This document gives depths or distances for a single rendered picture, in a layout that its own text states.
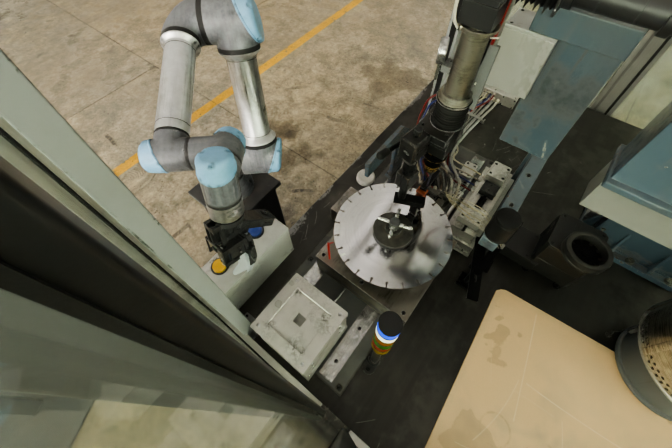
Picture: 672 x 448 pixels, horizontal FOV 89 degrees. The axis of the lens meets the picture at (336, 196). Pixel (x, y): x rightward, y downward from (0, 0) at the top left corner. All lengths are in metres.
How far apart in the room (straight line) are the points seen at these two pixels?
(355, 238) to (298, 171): 1.40
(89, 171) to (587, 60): 0.74
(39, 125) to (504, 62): 0.69
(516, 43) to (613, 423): 0.96
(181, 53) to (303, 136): 1.64
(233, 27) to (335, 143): 1.58
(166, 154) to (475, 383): 0.96
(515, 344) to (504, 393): 0.14
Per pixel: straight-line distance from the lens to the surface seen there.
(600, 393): 1.25
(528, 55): 0.74
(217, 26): 1.01
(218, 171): 0.68
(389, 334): 0.67
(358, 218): 0.99
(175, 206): 2.38
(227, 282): 1.02
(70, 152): 0.43
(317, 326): 0.93
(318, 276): 1.12
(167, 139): 0.83
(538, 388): 1.18
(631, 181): 0.74
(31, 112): 0.40
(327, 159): 2.35
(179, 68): 0.94
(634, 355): 1.24
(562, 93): 0.78
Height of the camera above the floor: 1.81
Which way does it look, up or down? 56 degrees down
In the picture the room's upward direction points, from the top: 2 degrees counter-clockwise
